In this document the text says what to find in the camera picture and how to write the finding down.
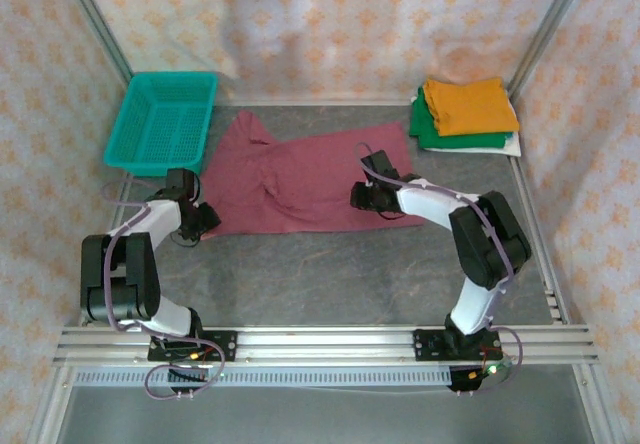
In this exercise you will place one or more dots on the folded orange t-shirt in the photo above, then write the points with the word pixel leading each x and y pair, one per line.
pixel 475 106

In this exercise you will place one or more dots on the folded green t-shirt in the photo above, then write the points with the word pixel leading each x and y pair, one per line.
pixel 425 131

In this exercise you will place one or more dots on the patterned fabric backdrop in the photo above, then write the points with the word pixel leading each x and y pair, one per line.
pixel 325 29

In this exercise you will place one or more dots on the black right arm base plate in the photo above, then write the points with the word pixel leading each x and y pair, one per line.
pixel 430 346

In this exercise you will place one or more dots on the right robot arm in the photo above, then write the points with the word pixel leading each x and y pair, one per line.
pixel 490 244

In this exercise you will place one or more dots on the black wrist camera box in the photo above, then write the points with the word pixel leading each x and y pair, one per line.
pixel 380 164
pixel 181 183

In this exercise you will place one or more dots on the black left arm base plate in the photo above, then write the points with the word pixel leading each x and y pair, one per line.
pixel 222 344

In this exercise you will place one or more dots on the aluminium frame post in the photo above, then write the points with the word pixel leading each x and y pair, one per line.
pixel 550 29
pixel 95 24

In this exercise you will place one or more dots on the teal plastic basket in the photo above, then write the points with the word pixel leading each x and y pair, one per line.
pixel 160 124

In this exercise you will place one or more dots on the pink shirt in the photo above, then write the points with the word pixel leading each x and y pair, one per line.
pixel 310 179

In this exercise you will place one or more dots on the aluminium mounting rail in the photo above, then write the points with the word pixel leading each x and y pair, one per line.
pixel 325 346

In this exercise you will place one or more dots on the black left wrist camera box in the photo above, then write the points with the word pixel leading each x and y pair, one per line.
pixel 181 183

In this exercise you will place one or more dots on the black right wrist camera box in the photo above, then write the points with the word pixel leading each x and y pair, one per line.
pixel 380 164

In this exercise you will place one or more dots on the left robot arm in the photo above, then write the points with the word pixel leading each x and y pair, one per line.
pixel 120 274

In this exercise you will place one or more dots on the folded white t-shirt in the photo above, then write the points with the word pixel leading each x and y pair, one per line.
pixel 512 148

